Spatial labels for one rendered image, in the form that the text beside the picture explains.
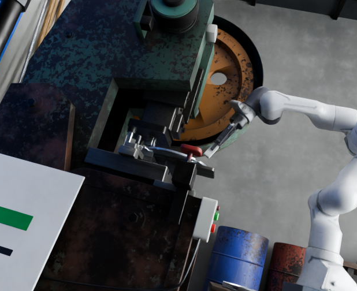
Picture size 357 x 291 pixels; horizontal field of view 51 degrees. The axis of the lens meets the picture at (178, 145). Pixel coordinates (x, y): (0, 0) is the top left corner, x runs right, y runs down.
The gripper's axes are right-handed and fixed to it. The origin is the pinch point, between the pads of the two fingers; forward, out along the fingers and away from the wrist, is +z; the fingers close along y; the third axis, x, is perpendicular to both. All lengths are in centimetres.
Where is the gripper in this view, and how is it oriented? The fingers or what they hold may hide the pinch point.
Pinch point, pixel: (211, 150)
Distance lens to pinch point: 165.3
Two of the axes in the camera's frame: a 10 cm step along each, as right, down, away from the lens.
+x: -7.4, -6.3, 2.5
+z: -6.7, 7.2, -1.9
